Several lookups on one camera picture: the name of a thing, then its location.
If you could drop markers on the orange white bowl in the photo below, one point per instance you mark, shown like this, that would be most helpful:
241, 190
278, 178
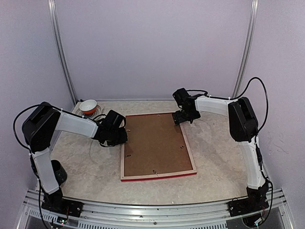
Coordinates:
88, 107

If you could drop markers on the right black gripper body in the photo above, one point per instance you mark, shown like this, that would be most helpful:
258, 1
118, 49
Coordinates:
189, 115

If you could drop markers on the left aluminium post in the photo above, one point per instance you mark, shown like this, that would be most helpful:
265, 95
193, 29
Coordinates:
60, 50

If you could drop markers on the wooden red picture frame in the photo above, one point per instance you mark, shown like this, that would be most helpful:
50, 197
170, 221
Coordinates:
124, 167

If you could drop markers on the aluminium post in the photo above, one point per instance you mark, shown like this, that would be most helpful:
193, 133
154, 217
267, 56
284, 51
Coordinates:
60, 50
247, 46

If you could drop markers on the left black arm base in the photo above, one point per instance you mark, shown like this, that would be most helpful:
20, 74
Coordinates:
55, 202

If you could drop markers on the grey round plate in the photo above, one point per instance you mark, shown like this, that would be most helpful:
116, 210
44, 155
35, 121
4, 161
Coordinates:
99, 110

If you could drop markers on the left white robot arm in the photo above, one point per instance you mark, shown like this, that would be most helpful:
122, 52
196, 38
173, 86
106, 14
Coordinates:
39, 127

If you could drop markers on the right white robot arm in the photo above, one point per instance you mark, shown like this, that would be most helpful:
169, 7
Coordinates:
243, 126

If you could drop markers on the black cylindrical cup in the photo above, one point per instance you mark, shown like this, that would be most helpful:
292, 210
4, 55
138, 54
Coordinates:
59, 172

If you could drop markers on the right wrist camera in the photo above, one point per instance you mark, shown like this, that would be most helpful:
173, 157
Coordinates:
180, 96

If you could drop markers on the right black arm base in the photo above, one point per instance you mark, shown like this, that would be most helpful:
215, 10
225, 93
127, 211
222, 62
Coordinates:
256, 200

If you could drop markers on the right aluminium post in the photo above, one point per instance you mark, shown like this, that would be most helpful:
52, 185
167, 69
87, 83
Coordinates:
247, 46

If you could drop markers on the aluminium front rail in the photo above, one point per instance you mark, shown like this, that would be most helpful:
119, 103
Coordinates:
100, 215

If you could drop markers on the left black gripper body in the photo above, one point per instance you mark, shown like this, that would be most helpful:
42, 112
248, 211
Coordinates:
116, 139

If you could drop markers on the brown cardboard backing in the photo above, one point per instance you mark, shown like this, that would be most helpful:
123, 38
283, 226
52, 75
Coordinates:
155, 143

